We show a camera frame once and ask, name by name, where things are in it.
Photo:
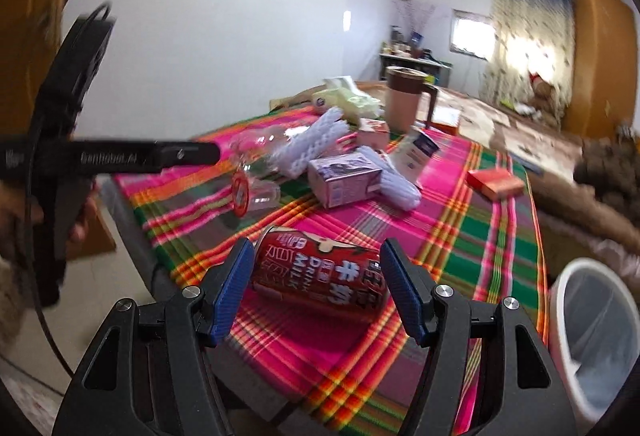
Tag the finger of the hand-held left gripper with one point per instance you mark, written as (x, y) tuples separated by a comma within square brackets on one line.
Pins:
[(185, 155)]

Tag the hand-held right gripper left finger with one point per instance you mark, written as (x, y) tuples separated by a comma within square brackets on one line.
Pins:
[(235, 288)]

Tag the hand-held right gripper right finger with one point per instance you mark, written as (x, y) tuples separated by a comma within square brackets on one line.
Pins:
[(402, 288)]

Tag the red drink can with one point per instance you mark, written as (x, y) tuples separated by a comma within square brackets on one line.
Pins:
[(310, 276)]

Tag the clear plastic bottle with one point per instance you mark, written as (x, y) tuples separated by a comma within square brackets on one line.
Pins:
[(260, 198)]

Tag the white foam net sleeve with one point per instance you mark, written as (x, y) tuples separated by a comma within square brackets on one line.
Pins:
[(395, 186), (310, 146)]

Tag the purple milk carton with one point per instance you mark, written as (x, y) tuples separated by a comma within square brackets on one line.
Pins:
[(340, 181)]

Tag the white trash bin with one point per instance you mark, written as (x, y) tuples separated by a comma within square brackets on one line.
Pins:
[(560, 316)]

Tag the person's left hand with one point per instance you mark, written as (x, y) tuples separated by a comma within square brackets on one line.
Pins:
[(84, 216)]

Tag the pink plaid tablecloth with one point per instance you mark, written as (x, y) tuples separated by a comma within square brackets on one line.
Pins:
[(450, 241)]

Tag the low wooden cabinet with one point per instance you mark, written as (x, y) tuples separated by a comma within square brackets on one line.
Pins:
[(100, 231)]

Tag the wooden door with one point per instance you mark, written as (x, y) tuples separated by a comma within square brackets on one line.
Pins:
[(25, 41)]

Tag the white and blue carton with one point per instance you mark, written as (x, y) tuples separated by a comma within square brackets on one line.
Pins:
[(415, 154)]

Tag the small red box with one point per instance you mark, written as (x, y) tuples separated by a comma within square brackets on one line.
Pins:
[(495, 182)]

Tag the pink carton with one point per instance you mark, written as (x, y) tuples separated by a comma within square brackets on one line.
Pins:
[(372, 134)]

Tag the soft tissue pack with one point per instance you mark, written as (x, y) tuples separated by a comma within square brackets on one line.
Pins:
[(350, 101)]

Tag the orange tissue box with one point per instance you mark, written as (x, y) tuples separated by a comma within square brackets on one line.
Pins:
[(445, 119)]

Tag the brown and pink jug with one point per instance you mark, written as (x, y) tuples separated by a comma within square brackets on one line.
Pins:
[(400, 106)]

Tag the brown printed blanket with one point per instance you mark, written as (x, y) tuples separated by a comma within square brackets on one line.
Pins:
[(525, 136)]

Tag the cluttered side desk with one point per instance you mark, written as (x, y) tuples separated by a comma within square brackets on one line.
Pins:
[(415, 66)]

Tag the dark brown coat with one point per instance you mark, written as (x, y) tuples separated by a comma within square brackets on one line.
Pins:
[(610, 176)]

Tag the teddy bear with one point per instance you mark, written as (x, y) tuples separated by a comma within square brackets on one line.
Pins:
[(545, 89)]

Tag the window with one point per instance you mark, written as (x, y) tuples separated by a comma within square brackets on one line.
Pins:
[(470, 34)]

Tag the dried twig decoration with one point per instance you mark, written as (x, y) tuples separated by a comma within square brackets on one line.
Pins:
[(412, 16)]

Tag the patterned curtain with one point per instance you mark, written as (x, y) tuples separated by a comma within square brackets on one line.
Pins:
[(530, 26)]

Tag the wooden wardrobe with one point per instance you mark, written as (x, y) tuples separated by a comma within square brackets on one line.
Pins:
[(600, 56)]

